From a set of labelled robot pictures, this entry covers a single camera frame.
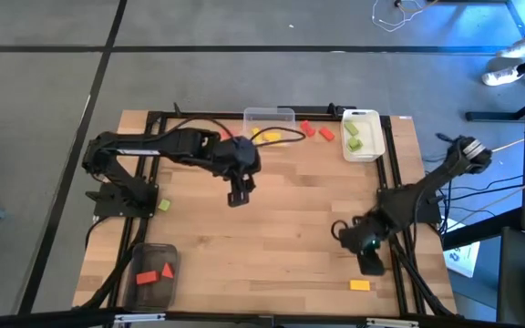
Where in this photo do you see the cream cable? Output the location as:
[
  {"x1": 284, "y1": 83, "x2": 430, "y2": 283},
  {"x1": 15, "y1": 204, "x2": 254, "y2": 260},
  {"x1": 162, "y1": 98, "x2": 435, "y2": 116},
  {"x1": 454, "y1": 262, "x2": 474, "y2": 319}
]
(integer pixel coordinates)
[{"x1": 448, "y1": 138, "x2": 525, "y2": 229}]

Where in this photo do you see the clear plastic bin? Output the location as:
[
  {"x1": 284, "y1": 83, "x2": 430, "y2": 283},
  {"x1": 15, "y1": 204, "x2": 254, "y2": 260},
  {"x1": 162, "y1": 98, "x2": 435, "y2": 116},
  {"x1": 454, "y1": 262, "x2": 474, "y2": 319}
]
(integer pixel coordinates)
[{"x1": 242, "y1": 107, "x2": 296, "y2": 148}]

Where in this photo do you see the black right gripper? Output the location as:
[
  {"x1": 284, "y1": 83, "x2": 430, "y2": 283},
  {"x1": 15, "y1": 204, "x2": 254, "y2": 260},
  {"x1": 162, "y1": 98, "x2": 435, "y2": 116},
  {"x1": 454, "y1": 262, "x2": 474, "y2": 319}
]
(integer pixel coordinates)
[{"x1": 338, "y1": 217, "x2": 391, "y2": 277}]

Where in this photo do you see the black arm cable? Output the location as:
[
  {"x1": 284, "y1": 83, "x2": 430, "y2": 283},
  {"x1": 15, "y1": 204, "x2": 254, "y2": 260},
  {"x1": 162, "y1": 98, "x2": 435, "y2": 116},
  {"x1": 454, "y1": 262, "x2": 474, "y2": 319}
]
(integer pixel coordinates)
[
  {"x1": 166, "y1": 116, "x2": 308, "y2": 149},
  {"x1": 330, "y1": 219, "x2": 351, "y2": 243}
]

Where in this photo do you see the dark grey plastic bin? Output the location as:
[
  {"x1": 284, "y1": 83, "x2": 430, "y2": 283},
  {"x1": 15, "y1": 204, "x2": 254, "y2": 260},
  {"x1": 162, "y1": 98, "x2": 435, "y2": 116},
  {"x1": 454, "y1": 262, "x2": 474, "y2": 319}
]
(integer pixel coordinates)
[{"x1": 124, "y1": 242, "x2": 180, "y2": 312}]

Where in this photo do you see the person's white shoe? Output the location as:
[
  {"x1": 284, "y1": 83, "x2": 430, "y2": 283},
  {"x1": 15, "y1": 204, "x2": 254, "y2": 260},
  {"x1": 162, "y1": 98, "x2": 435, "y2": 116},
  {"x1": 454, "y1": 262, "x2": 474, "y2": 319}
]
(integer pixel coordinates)
[
  {"x1": 496, "y1": 38, "x2": 525, "y2": 59},
  {"x1": 480, "y1": 65, "x2": 524, "y2": 87}
]

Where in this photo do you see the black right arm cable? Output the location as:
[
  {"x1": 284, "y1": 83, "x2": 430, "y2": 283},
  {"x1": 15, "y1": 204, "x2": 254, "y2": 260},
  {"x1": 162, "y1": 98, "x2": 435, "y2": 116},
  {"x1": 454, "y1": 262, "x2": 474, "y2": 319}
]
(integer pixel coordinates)
[{"x1": 330, "y1": 219, "x2": 351, "y2": 243}]

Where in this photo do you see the black crossbar with silver brackets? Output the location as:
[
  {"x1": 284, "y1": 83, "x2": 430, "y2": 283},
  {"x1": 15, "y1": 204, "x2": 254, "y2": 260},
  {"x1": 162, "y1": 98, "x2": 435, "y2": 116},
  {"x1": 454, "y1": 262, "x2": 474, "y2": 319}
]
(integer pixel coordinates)
[{"x1": 0, "y1": 308, "x2": 525, "y2": 328}]

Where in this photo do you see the black stand base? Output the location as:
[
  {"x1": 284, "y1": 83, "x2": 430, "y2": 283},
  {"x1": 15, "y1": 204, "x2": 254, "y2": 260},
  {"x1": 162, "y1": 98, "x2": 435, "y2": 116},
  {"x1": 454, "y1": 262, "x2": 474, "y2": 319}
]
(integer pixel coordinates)
[{"x1": 465, "y1": 84, "x2": 525, "y2": 123}]

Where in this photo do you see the white plastic bin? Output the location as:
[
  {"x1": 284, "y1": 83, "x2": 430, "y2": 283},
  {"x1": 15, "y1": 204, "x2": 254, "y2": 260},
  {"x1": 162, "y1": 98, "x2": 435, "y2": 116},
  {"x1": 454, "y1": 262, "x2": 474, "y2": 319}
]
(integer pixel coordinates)
[{"x1": 340, "y1": 108, "x2": 386, "y2": 163}]

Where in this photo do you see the paper sheet with blue print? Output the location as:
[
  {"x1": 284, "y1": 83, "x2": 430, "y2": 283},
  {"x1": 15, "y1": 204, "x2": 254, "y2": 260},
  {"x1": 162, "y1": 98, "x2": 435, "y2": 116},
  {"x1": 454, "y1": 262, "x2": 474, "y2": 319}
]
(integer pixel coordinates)
[{"x1": 443, "y1": 218, "x2": 481, "y2": 279}]

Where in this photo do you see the long red block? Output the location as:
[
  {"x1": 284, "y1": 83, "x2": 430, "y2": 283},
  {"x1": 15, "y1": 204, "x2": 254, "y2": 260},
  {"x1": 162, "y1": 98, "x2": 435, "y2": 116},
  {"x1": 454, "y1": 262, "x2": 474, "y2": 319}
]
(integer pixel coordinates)
[{"x1": 135, "y1": 270, "x2": 160, "y2": 286}]

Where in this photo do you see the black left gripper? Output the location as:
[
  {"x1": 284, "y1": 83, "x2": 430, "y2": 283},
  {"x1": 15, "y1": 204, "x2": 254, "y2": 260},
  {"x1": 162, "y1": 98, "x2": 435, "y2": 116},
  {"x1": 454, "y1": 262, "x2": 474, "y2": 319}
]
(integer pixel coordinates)
[{"x1": 207, "y1": 135, "x2": 263, "y2": 209}]

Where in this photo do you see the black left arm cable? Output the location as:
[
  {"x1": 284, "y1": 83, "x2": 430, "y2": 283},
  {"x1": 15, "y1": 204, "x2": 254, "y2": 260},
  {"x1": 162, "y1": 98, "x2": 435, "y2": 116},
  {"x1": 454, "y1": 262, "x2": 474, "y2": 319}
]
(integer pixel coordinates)
[{"x1": 166, "y1": 116, "x2": 308, "y2": 149}]

